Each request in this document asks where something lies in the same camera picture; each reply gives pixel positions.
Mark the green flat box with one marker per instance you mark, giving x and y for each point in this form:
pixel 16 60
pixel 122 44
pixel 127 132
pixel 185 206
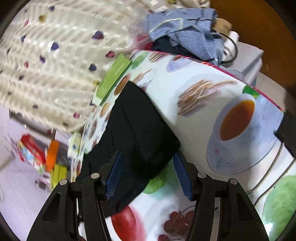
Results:
pixel 113 75

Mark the blue striped clothing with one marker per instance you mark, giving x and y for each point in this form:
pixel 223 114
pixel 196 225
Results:
pixel 187 32

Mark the black binder clip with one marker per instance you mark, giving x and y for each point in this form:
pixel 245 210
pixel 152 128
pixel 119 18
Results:
pixel 286 135

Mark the tissue pack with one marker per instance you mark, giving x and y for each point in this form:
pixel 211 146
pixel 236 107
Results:
pixel 74 145

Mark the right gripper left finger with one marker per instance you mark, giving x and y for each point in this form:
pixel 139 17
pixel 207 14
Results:
pixel 58 218

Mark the red cartoon package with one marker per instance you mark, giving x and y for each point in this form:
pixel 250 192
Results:
pixel 32 153

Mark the black pants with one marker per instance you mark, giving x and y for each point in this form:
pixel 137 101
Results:
pixel 145 141

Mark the heart pattern curtain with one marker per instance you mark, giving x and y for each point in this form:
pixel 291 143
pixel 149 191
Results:
pixel 53 53

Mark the yellow-green shoe box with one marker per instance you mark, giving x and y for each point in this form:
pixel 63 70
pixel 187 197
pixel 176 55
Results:
pixel 59 172

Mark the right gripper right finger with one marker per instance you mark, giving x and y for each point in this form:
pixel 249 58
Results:
pixel 238 218

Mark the orange box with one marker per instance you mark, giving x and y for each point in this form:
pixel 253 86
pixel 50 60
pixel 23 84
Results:
pixel 52 155

